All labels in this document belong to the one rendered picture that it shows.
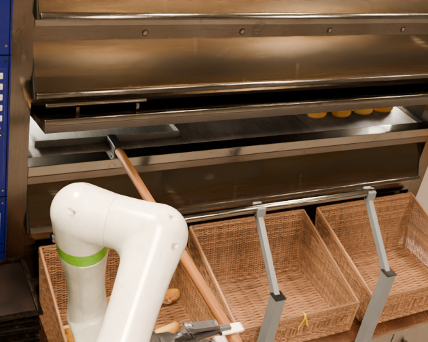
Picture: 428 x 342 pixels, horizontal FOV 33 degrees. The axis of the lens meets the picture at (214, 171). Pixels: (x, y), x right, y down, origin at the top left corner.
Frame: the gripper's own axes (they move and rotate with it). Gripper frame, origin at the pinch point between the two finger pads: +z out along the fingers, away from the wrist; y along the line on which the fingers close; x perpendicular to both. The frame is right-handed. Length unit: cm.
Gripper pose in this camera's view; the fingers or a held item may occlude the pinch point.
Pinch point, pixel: (229, 334)
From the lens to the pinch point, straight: 192.5
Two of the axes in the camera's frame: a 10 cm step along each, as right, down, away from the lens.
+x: 4.1, 5.3, -7.4
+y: -1.7, 8.4, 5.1
